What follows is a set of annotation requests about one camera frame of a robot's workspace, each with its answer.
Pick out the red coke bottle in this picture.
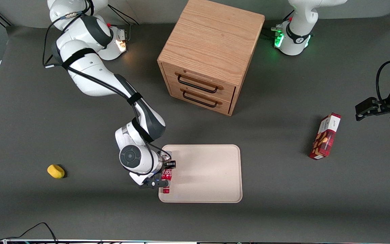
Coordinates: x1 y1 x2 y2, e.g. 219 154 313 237
161 167 174 194

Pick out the beige plastic tray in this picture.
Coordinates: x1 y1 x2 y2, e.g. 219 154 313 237
158 144 243 204

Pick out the black left base cable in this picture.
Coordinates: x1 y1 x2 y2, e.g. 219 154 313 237
262 10 296 37

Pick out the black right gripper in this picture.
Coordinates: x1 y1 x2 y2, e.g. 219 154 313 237
139 161 176 189

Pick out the thin black floor cable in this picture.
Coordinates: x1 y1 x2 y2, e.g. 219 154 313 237
0 222 59 244

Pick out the black metal drawer handle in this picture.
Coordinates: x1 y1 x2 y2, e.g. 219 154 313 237
182 90 218 108
177 75 218 94

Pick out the red snack box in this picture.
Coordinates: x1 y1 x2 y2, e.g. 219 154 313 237
309 113 342 160

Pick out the wooden drawer cabinet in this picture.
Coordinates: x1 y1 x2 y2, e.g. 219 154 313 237
157 0 266 117

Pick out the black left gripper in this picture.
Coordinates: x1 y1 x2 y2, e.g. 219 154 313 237
355 83 390 122

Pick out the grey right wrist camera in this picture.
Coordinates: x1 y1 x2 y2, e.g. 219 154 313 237
129 171 155 185

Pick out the black base cable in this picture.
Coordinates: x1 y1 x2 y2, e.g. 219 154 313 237
108 4 140 26
262 10 296 37

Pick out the yellow lemon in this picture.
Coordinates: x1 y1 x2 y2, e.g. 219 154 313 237
47 164 65 179

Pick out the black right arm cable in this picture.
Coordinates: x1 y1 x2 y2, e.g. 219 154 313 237
42 0 172 177

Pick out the wooden drawer front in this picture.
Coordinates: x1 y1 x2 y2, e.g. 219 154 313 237
168 84 233 114
162 63 237 103

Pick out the black right base cable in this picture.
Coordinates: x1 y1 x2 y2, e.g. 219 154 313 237
108 4 140 26

